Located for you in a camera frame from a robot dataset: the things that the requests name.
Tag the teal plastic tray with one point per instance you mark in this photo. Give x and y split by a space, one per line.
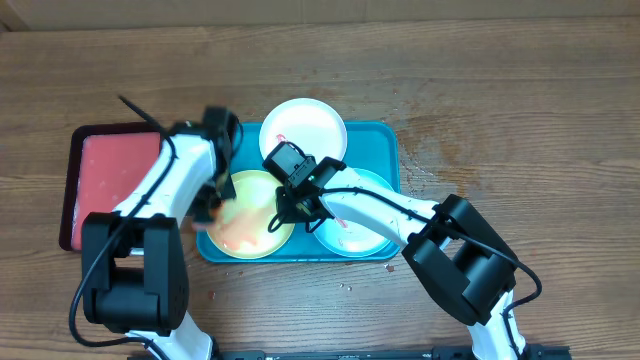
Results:
371 151

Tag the yellow-green plate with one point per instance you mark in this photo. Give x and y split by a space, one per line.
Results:
240 227

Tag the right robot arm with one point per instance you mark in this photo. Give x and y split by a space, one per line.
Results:
462 263

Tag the light blue plate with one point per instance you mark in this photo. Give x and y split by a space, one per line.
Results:
351 240

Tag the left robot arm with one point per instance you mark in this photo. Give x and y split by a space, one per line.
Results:
135 286

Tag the dark green sponge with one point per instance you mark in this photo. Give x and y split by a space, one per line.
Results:
200 222

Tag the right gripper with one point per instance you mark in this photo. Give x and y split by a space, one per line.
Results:
296 212

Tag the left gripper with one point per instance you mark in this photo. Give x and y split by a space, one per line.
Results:
229 194

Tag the red tray with dark rim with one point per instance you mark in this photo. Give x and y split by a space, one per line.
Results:
106 163

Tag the white plate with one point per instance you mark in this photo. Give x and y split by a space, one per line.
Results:
314 126

